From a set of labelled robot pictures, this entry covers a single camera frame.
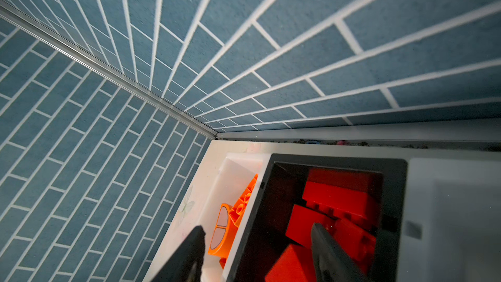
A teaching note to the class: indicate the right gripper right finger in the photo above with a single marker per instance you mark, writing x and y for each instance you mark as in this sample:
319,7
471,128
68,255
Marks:
331,263

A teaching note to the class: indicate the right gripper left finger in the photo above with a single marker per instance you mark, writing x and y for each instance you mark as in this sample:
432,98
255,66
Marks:
187,261

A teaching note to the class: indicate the red tall lego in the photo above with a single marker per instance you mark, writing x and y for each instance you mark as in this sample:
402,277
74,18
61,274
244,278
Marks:
301,223

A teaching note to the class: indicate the orange arch lego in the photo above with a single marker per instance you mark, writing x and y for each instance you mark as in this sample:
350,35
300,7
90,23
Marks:
224,232

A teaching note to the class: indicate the orange long lego chassis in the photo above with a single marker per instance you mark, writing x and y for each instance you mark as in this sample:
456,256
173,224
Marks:
238,210

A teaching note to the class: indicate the black middle bin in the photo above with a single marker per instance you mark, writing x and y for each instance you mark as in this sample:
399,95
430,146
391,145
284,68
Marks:
264,238

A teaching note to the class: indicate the left white bin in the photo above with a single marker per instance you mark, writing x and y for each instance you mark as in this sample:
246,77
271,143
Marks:
233,175

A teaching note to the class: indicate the white bin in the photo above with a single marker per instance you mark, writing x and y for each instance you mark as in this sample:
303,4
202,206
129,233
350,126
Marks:
451,221
233,175

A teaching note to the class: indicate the right white bin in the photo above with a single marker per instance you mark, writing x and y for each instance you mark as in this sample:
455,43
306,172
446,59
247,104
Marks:
451,221

